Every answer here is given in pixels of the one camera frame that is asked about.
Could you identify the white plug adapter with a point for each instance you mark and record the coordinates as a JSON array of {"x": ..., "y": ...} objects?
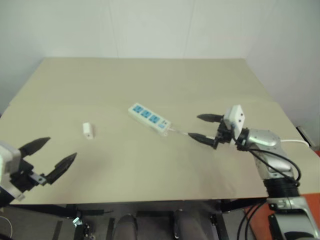
[{"x": 87, "y": 130}]

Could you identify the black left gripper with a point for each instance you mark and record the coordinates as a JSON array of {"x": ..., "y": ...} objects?
[{"x": 23, "y": 178}]

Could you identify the silver metal bracket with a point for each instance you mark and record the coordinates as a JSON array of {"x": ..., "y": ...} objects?
[{"x": 77, "y": 221}]

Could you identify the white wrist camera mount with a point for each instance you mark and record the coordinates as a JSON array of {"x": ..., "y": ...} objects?
[
  {"x": 8, "y": 155},
  {"x": 235, "y": 117}
]

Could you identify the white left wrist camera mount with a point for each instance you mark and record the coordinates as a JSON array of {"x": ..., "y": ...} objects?
[{"x": 8, "y": 155}]

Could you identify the black table frame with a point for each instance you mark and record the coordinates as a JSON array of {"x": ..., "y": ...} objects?
[{"x": 50, "y": 208}]

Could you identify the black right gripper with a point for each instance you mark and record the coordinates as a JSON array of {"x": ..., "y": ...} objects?
[{"x": 224, "y": 135}]

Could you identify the white power strip blue sockets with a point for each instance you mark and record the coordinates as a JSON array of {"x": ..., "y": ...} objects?
[{"x": 149, "y": 117}]

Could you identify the dark rounded shape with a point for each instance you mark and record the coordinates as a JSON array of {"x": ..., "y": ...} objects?
[{"x": 127, "y": 226}]

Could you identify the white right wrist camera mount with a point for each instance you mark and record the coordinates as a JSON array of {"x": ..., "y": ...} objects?
[{"x": 235, "y": 117}]

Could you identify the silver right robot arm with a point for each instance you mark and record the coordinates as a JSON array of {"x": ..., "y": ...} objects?
[{"x": 265, "y": 140}]

